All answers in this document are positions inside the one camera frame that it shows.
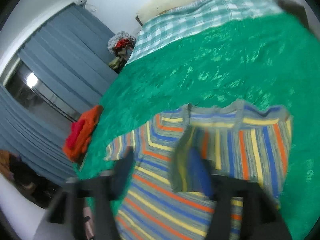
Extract striped knit sweater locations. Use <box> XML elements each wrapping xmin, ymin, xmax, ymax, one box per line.
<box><xmin>106</xmin><ymin>100</ymin><xmax>292</xmax><ymax>239</ymax></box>

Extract orange red folded clothes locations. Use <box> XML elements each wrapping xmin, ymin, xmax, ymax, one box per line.
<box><xmin>62</xmin><ymin>105</ymin><xmax>103</xmax><ymax>163</ymax></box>

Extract clothes pile beside bed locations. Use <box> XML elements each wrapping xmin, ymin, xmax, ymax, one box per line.
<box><xmin>107</xmin><ymin>31</ymin><xmax>136</xmax><ymax>74</ymax></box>

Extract window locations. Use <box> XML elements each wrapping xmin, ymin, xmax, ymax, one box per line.
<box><xmin>1</xmin><ymin>58</ymin><xmax>80</xmax><ymax>122</ymax></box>

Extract blue grey curtain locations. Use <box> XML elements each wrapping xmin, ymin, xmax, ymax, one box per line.
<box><xmin>1</xmin><ymin>5</ymin><xmax>117</xmax><ymax>185</ymax></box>

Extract green velvet bedspread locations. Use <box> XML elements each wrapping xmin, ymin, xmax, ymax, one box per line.
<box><xmin>79</xmin><ymin>13</ymin><xmax>319</xmax><ymax>239</ymax></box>

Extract green checkered blanket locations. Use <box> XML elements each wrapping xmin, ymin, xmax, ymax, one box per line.
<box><xmin>128</xmin><ymin>0</ymin><xmax>283</xmax><ymax>63</ymax></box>

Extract dark bedside table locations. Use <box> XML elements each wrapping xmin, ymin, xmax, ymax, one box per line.
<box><xmin>275</xmin><ymin>0</ymin><xmax>309</xmax><ymax>29</ymax></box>

